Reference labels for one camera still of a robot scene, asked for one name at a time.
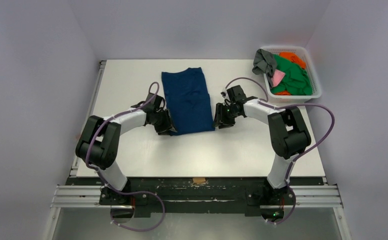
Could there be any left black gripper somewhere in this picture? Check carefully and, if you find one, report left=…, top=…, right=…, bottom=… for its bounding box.
left=150, top=109, right=176, bottom=135

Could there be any dark blue t shirt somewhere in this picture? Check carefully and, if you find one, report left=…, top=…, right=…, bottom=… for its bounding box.
left=161, top=67, right=215, bottom=136

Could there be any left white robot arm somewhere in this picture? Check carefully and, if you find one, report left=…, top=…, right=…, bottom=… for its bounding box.
left=75, top=93, right=177, bottom=205

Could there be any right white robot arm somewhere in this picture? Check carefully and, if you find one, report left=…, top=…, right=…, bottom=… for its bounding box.
left=212, top=85, right=312, bottom=204

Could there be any white plastic laundry basket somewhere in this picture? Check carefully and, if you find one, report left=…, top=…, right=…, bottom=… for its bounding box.
left=261, top=45, right=322, bottom=104

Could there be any grey t shirt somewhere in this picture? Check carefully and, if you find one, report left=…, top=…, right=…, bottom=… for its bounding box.
left=252, top=48, right=278, bottom=77

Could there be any pink cloth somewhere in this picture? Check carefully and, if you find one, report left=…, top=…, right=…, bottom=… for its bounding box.
left=271, top=69, right=286, bottom=87

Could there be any brown tape piece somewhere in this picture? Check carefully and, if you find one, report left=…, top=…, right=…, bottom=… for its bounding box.
left=192, top=177, right=207, bottom=185

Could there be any green t shirt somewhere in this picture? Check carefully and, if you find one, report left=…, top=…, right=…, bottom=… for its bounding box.
left=270, top=54, right=313, bottom=96

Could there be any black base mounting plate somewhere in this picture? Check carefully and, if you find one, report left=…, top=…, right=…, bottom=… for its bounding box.
left=65, top=177, right=324, bottom=221

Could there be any orange t shirt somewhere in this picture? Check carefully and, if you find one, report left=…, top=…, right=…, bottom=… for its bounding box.
left=279, top=51, right=307, bottom=70

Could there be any aluminium frame rail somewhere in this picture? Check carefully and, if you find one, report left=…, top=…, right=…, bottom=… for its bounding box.
left=50, top=185, right=343, bottom=208

